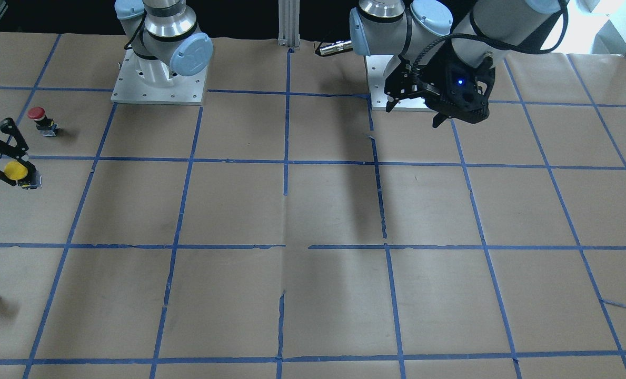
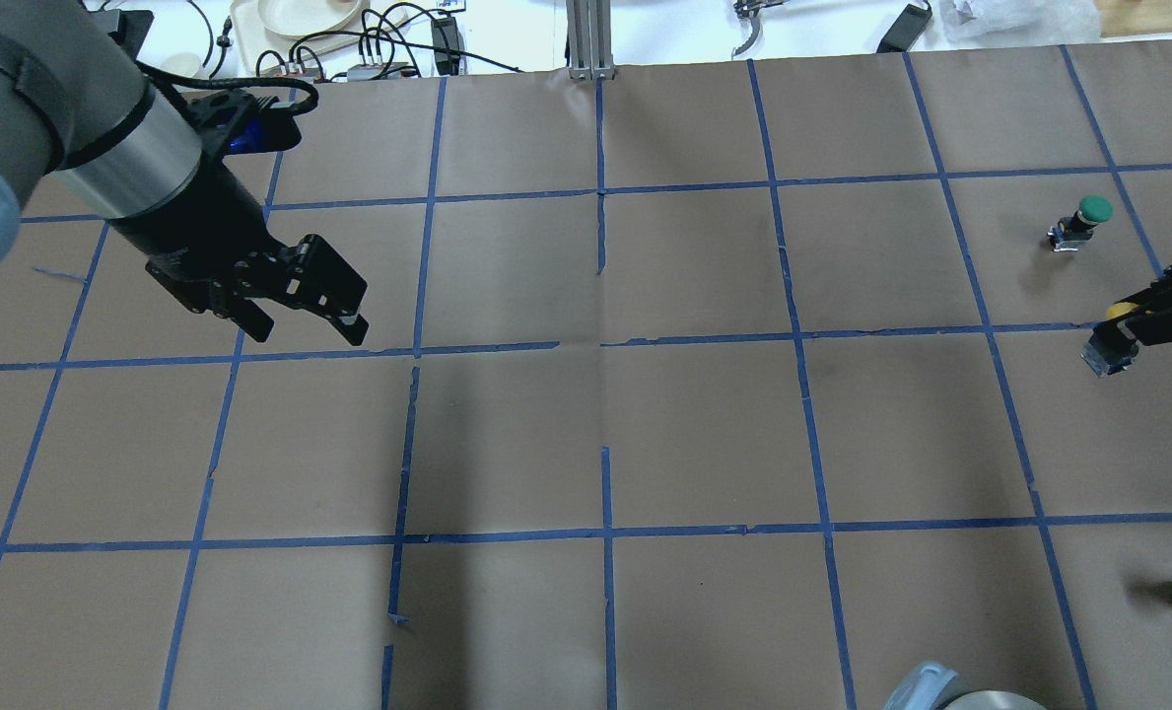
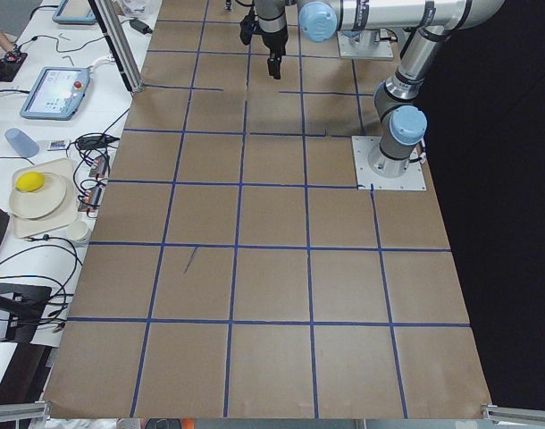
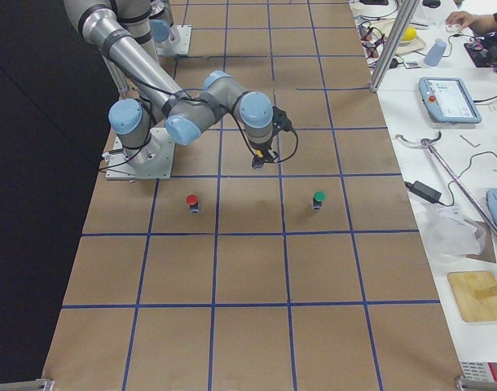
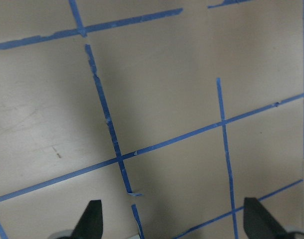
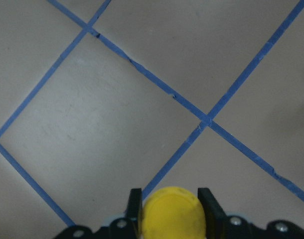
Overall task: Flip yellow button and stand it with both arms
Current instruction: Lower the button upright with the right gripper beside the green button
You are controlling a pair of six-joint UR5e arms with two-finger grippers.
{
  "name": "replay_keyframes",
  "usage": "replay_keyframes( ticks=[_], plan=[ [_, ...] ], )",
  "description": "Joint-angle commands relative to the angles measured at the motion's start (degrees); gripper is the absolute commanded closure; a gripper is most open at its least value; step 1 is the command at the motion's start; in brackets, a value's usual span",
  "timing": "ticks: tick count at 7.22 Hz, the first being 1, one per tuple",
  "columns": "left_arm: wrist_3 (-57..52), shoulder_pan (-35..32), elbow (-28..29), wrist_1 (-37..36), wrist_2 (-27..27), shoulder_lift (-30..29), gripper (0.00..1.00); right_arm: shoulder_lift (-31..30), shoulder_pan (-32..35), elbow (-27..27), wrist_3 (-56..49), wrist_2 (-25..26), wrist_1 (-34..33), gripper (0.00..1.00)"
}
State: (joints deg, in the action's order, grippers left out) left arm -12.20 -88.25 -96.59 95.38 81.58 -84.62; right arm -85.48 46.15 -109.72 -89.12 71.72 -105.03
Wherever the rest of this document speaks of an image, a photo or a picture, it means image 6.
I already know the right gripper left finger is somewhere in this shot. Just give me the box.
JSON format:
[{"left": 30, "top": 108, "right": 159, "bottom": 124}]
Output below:
[{"left": 99, "top": 188, "right": 143, "bottom": 239}]

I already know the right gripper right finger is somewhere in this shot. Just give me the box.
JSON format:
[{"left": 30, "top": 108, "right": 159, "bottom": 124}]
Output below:
[{"left": 197, "top": 188, "right": 251, "bottom": 239}]

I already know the yellow push button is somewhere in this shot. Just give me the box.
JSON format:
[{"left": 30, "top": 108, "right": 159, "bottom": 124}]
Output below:
[{"left": 142, "top": 187, "right": 206, "bottom": 239}]

